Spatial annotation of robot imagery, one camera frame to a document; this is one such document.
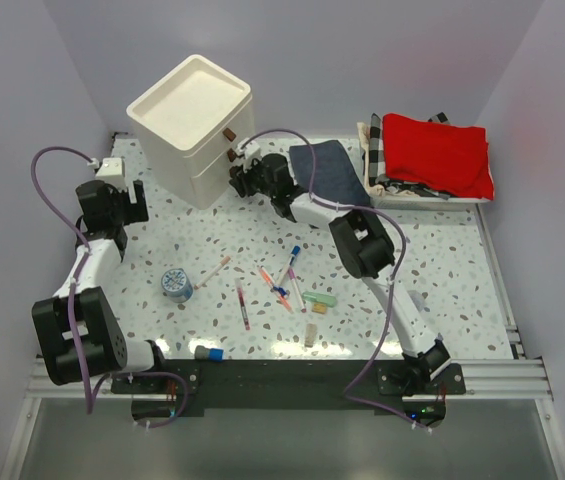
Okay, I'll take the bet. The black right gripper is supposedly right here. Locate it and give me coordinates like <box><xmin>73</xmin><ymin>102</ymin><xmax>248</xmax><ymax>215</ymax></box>
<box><xmin>228</xmin><ymin>156</ymin><xmax>276</xmax><ymax>199</ymax></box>

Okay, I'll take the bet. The cream drawer organizer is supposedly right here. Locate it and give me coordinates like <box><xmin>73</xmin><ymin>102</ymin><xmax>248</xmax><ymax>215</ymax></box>
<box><xmin>126</xmin><ymin>54</ymin><xmax>255</xmax><ymax>209</ymax></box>

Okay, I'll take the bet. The green eraser case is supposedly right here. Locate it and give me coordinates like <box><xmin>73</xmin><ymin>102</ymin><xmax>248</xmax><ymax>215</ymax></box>
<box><xmin>302</xmin><ymin>291</ymin><xmax>337</xmax><ymax>308</ymax></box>

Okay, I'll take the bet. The beige eraser block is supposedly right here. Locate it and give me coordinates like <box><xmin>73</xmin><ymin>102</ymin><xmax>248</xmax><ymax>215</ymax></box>
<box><xmin>304</xmin><ymin>323</ymin><xmax>317</xmax><ymax>348</ymax></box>

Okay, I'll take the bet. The blue grey glue stick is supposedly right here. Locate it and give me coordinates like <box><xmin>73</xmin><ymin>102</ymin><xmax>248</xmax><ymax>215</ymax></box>
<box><xmin>194</xmin><ymin>345</ymin><xmax>224</xmax><ymax>363</ymax></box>

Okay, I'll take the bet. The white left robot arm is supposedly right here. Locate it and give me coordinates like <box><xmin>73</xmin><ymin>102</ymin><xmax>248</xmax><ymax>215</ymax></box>
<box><xmin>32</xmin><ymin>180</ymin><xmax>169</xmax><ymax>392</ymax></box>

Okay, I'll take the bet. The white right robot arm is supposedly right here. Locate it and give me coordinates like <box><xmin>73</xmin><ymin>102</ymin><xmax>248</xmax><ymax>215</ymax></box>
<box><xmin>229</xmin><ymin>154</ymin><xmax>451</xmax><ymax>393</ymax></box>

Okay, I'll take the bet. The blue-capped white marker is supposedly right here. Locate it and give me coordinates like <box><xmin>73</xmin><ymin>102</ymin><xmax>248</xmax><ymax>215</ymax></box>
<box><xmin>274</xmin><ymin>245</ymin><xmax>301</xmax><ymax>291</ymax></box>

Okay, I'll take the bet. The blue patterned tape roll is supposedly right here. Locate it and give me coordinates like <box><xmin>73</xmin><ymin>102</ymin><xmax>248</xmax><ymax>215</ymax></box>
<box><xmin>160</xmin><ymin>268</ymin><xmax>193</xmax><ymax>303</ymax></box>

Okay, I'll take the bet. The orange marker pen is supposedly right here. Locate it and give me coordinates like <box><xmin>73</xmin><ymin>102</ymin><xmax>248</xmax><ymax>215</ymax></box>
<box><xmin>258</xmin><ymin>266</ymin><xmax>293</xmax><ymax>313</ymax></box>

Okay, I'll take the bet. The dark blue pencil pouch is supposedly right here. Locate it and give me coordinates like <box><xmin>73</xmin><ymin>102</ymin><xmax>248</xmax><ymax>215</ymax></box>
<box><xmin>289</xmin><ymin>140</ymin><xmax>371</xmax><ymax>206</ymax></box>

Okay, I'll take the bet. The red pen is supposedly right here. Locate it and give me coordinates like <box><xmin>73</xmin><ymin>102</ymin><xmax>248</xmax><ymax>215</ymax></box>
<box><xmin>235</xmin><ymin>278</ymin><xmax>251</xmax><ymax>331</ymax></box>

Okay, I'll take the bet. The pink-capped white marker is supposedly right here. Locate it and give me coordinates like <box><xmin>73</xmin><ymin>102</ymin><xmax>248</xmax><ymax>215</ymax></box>
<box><xmin>288</xmin><ymin>267</ymin><xmax>307</xmax><ymax>313</ymax></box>

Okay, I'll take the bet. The black white checkered cloth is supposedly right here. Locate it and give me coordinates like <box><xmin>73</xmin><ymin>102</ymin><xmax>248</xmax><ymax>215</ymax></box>
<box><xmin>364</xmin><ymin>113</ymin><xmax>386</xmax><ymax>187</ymax></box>

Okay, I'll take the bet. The white cloth basket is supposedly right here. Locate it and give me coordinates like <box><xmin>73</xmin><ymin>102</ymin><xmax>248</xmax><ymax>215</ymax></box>
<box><xmin>351</xmin><ymin>121</ymin><xmax>489</xmax><ymax>211</ymax></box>

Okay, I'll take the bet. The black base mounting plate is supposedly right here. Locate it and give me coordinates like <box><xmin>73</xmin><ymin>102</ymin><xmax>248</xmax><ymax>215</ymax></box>
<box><xmin>111</xmin><ymin>359</ymin><xmax>467</xmax><ymax>420</ymax></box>

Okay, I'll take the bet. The red folded cloth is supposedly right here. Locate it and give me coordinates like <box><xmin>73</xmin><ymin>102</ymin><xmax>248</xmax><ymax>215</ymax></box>
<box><xmin>382</xmin><ymin>113</ymin><xmax>495</xmax><ymax>201</ymax></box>

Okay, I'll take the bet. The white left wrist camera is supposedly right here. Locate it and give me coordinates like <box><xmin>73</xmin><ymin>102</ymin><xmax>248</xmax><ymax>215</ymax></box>
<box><xmin>89</xmin><ymin>157</ymin><xmax>128</xmax><ymax>191</ymax></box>

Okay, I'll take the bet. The aluminium frame rail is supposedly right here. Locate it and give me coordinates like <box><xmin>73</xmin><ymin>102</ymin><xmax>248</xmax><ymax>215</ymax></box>
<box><xmin>2</xmin><ymin>197</ymin><xmax>565</xmax><ymax>479</ymax></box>

